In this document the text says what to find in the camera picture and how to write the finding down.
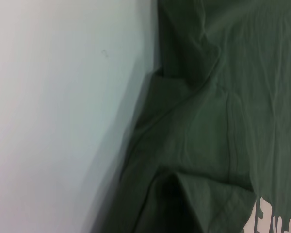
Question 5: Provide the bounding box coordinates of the dark green FREE t-shirt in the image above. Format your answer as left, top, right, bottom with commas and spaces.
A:
89, 0, 291, 233

